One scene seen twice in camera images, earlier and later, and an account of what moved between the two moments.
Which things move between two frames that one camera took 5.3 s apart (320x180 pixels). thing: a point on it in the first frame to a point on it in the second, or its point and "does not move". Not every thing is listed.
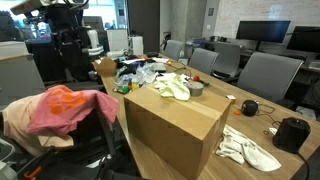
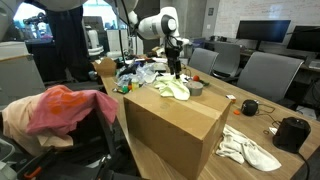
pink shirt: [59, 107] does not move
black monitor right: [305, 38] does not move
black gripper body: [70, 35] to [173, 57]
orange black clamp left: [33, 168] does not move
